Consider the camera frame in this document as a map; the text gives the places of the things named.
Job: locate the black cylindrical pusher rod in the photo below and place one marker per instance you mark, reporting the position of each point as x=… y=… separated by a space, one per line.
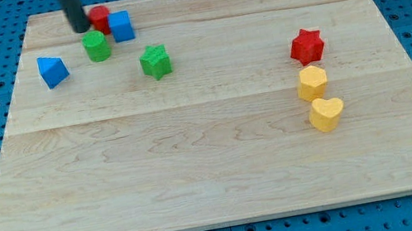
x=74 y=12

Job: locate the red cylinder block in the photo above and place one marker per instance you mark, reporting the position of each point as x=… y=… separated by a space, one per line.
x=98 y=16

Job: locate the green star block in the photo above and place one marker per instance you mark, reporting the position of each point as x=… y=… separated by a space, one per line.
x=155 y=62

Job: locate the red star block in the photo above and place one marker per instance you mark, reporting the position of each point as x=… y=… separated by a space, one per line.
x=307 y=46

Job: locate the green cylinder block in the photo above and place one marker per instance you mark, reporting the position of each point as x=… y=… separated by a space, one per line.
x=96 y=45

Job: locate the blue cube block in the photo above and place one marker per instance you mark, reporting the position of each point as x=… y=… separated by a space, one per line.
x=120 y=25

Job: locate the blue triangle block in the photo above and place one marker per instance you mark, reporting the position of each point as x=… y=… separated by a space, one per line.
x=52 y=70

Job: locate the light wooden board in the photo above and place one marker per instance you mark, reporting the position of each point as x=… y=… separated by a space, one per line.
x=222 y=140

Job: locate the yellow hexagon block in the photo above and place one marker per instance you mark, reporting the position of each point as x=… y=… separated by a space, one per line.
x=312 y=83

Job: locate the yellow heart block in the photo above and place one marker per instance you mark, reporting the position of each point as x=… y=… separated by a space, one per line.
x=325 y=114

